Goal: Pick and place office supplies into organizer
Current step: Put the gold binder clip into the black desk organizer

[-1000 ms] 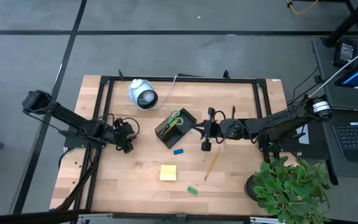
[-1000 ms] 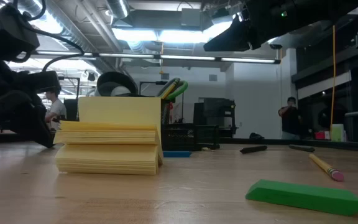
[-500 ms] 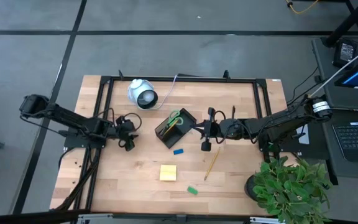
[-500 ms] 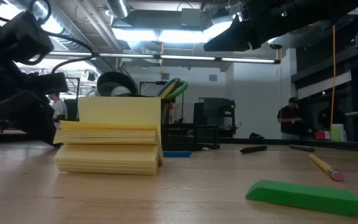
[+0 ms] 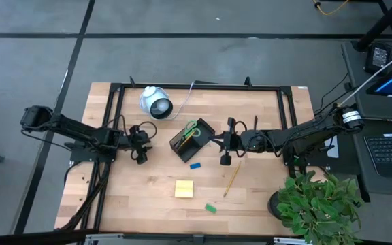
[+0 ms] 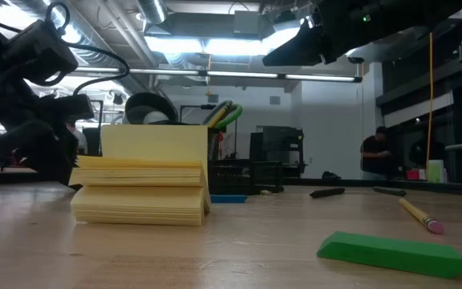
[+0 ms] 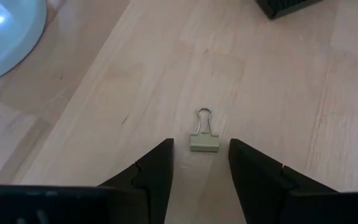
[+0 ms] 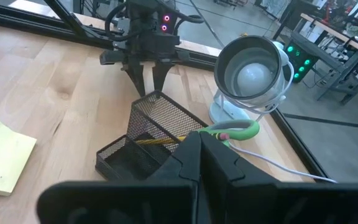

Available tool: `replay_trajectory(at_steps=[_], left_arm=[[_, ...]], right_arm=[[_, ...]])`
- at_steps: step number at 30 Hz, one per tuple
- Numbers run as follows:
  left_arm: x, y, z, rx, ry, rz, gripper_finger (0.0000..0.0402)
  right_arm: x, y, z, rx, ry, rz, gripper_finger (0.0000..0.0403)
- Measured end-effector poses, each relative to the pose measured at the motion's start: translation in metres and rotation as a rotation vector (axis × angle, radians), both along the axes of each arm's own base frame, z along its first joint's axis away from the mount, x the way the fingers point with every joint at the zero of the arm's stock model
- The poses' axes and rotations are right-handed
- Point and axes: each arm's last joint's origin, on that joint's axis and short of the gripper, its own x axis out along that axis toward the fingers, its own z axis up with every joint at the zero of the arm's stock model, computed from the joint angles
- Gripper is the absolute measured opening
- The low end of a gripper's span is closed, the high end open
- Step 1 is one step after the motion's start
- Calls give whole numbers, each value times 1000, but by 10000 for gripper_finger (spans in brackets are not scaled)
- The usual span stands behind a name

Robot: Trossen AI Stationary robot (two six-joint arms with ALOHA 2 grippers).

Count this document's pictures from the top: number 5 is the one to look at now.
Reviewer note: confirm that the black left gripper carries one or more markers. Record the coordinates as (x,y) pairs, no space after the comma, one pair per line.
(138,141)

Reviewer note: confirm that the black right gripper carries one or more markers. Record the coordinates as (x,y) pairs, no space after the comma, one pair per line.
(250,141)

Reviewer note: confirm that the yellow pencil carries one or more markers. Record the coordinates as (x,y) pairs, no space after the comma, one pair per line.
(186,139)
(232,178)

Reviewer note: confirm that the blue eraser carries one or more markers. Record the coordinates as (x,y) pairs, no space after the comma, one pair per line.
(195,166)

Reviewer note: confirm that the plain black pen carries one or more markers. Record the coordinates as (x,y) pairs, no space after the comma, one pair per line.
(256,123)

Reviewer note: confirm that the yellow sticky note pad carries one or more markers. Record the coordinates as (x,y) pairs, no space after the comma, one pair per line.
(184,188)

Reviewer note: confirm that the green eraser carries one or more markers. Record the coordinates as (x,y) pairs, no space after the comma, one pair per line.
(211,208)

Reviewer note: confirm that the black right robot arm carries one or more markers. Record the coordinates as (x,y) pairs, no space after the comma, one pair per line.
(305,134)

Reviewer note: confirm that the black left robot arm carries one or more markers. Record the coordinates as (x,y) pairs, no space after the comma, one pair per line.
(80,131)

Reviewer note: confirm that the black mesh desk organizer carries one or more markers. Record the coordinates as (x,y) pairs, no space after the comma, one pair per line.
(192,149)

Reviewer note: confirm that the black plant pot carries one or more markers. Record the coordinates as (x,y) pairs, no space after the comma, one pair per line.
(273,206)

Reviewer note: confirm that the white paper sheet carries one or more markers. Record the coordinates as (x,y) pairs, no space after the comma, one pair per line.
(333,151)

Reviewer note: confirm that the green artificial plant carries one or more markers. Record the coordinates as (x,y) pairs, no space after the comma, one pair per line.
(318,207)

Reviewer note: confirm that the open laptop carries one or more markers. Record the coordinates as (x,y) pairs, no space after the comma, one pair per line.
(379,112)

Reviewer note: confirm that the black laptop keyboard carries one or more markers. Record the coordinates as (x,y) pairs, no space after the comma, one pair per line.
(391,154)

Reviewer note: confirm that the black power adapter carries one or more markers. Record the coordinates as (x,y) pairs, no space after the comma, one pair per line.
(379,57)

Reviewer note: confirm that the white spherical camera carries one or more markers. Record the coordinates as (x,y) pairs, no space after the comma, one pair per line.
(155,102)

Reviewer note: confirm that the black table frame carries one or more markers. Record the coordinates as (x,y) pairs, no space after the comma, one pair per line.
(199,87)

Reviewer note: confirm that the silver aluminium bracket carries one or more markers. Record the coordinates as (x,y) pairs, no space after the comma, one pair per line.
(289,241)
(104,239)

